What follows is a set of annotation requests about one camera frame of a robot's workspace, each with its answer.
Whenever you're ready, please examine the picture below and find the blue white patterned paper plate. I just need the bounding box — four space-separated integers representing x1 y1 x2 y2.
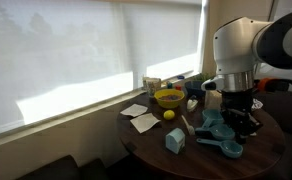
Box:
251 98 265 112

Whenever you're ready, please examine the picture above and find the dark seat cushion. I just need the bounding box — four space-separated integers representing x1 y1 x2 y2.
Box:
16 154 83 180
80 157 110 180

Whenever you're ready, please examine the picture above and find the teal toy milk carton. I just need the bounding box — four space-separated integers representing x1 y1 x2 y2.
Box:
165 127 187 155

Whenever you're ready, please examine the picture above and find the yellow lemon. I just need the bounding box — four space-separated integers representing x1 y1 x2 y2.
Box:
162 109 176 121

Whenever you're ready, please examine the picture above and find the large white paper napkin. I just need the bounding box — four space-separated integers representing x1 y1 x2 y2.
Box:
129 112 162 135

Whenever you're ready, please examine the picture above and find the dark blue bowl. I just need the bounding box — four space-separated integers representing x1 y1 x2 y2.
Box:
184 80 207 100

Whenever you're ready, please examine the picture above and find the dark sofa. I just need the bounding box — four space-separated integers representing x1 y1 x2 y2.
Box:
252 89 292 180

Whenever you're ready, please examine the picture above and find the colourful candy pile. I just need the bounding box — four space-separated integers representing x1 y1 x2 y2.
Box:
158 94 182 102

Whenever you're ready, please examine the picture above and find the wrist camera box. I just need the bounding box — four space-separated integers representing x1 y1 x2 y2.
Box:
200 79 221 92

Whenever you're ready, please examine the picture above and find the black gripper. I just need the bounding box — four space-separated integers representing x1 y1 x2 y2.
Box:
220 89 264 144

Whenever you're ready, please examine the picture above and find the white window sill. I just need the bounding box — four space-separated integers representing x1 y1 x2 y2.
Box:
0 70 204 152

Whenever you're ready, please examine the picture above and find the deep teal measuring cup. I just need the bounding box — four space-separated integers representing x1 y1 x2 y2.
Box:
201 108 226 130

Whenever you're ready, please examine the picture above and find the white toy iron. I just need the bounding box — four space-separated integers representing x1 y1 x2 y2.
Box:
186 95 199 113

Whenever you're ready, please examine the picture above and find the yellow bowl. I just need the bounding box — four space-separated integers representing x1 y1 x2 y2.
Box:
153 88 186 110

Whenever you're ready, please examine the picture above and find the small green plant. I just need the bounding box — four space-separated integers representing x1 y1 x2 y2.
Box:
193 72 216 83

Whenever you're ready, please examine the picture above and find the shallow teal measuring cup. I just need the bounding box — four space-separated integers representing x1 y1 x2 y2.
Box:
195 137 244 159
194 123 237 141

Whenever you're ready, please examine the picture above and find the small white paper napkin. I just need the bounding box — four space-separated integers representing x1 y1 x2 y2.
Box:
119 103 149 118

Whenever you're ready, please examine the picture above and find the orange cable connector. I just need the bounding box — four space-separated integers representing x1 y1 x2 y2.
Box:
256 77 278 93

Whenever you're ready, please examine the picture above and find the white roller blind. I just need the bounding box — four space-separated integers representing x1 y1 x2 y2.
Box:
0 0 204 138

